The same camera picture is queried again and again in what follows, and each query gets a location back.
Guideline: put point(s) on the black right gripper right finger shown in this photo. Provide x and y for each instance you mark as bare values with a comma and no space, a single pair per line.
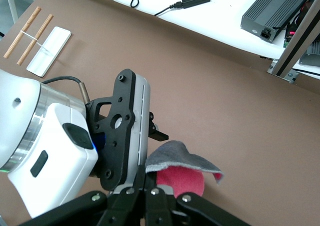
165,211

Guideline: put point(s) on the grey finned metal box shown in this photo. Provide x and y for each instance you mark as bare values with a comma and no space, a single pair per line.
312,54

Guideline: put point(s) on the grey power supply box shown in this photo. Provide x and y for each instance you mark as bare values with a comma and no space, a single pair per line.
275,10

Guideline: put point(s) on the wooden rack rod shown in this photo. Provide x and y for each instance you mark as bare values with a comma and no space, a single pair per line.
35,39
22,31

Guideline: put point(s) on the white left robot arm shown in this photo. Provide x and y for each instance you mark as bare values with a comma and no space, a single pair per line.
50,135

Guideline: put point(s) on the white pole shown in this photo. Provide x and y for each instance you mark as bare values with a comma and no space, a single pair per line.
12,5

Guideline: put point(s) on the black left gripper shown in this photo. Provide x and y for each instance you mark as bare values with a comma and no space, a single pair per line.
98,115

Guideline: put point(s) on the pink and grey towel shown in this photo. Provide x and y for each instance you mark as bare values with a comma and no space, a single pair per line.
182,168

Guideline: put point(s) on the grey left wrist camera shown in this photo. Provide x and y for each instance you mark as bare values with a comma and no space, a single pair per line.
130,125

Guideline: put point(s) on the aluminium profile post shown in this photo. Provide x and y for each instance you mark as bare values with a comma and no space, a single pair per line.
292,50

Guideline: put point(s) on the green circuit board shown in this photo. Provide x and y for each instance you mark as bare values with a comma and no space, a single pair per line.
288,38

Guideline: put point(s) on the thin metal rack bar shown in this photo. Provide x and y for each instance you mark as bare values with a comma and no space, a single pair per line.
32,37

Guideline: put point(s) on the white rack base plate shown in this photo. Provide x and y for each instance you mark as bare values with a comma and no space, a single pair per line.
48,51

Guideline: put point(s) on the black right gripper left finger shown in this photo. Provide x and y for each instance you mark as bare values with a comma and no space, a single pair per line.
117,211

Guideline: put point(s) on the brown table cover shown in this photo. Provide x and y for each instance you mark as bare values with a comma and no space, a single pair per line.
225,110

